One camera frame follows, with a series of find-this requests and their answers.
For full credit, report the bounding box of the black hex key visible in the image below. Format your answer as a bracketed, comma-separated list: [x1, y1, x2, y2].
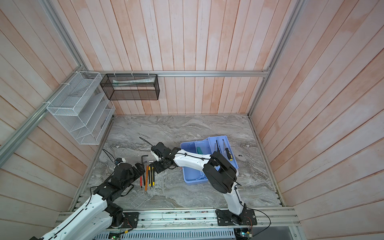
[141, 155, 148, 187]

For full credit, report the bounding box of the white blue plastic toolbox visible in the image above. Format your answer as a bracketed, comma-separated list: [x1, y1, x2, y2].
[179, 135, 240, 185]

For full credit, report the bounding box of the teal utility knife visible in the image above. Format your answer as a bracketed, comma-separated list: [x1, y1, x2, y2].
[196, 147, 204, 155]

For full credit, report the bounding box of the yellow black stubby screwdriver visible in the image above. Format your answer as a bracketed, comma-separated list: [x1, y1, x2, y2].
[225, 147, 233, 161]

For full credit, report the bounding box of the orange handled screwdriver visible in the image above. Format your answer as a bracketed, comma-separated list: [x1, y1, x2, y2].
[145, 162, 150, 191]

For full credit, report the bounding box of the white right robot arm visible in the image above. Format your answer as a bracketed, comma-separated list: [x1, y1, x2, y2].
[150, 142, 247, 225]

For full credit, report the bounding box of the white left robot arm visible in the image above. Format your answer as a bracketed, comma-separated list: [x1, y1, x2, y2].
[40, 163, 145, 240]

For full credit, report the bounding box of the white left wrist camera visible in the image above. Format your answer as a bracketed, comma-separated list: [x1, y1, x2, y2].
[115, 158, 127, 166]

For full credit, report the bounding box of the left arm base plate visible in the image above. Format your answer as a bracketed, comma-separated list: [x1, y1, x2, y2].
[111, 212, 140, 229]

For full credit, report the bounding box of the white wire mesh shelf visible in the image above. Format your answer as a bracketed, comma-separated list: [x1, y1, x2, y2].
[47, 72, 115, 145]

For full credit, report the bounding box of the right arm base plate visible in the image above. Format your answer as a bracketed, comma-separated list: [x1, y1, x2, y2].
[215, 208, 258, 226]

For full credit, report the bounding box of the black mesh wall basket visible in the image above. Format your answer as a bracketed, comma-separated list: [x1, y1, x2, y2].
[101, 73, 160, 101]

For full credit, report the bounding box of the aluminium front rail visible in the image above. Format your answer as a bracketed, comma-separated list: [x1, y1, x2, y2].
[50, 206, 301, 233]

